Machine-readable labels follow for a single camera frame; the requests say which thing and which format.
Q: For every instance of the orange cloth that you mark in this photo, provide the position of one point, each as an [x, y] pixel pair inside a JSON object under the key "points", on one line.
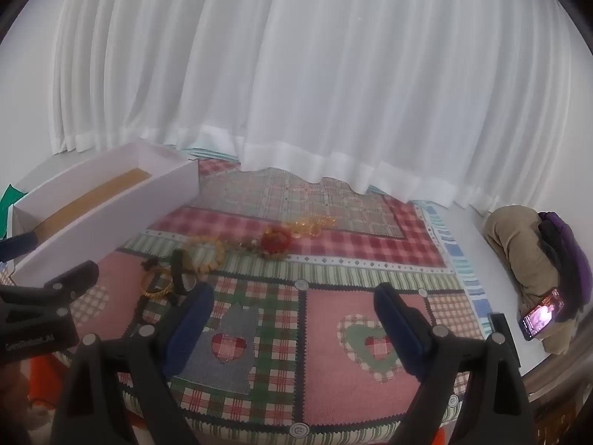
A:
{"points": [[46, 380]]}

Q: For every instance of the patchwork plaid blanket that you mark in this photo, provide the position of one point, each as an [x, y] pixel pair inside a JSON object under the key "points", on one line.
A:
{"points": [[324, 296]]}

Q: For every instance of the black clip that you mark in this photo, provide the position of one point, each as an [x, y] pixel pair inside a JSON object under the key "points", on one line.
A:
{"points": [[184, 271]]}

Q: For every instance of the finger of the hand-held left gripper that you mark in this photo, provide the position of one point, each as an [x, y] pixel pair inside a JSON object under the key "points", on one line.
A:
{"points": [[21, 245], [74, 280]]}

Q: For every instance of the white curtain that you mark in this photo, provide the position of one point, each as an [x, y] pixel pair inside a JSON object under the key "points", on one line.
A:
{"points": [[324, 69]]}

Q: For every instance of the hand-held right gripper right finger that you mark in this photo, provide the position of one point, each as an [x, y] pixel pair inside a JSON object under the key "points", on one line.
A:
{"points": [[400, 333]]}

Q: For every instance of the purple cloth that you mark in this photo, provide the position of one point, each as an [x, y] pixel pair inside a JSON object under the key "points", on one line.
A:
{"points": [[572, 259]]}

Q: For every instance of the smartphone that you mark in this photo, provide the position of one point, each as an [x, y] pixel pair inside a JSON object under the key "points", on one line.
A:
{"points": [[542, 316]]}

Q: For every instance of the white foam board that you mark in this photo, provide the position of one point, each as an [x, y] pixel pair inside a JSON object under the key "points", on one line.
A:
{"points": [[111, 222]]}

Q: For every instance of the green cloth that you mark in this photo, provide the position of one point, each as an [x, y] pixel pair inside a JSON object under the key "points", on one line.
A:
{"points": [[7, 208]]}

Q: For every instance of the beige cloth bundle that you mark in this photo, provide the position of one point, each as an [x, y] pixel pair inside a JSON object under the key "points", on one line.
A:
{"points": [[514, 250]]}

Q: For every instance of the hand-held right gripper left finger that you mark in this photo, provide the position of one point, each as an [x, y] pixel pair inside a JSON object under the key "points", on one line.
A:
{"points": [[185, 333]]}

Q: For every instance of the gold bangle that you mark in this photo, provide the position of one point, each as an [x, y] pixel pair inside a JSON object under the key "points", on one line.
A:
{"points": [[155, 293]]}

